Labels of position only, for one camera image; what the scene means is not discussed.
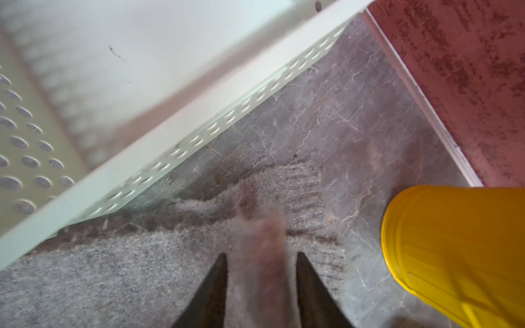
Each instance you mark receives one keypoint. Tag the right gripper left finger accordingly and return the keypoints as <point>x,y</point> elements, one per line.
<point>207,308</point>

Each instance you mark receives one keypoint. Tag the yellow pencil cup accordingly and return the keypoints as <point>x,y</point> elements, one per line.
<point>460,250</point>

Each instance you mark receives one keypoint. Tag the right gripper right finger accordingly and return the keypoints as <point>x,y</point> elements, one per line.
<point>316,306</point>

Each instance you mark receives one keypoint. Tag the grey knitted scarf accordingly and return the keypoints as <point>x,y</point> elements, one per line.
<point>135,278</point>

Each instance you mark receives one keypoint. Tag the light green plastic basket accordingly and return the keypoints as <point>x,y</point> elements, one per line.
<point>100,99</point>

